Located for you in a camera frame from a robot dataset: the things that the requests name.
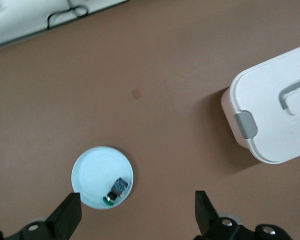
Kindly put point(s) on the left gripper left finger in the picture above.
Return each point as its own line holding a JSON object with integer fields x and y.
{"x": 65, "y": 215}

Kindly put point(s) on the light blue round plate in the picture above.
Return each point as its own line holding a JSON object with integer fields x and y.
{"x": 100, "y": 170}

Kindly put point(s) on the blue black small object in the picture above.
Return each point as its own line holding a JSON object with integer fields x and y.
{"x": 116, "y": 191}

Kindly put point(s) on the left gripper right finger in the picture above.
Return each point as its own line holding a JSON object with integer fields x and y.
{"x": 207, "y": 217}

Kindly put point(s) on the white lidded lunch box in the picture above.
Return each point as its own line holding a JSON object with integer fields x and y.
{"x": 270, "y": 100}

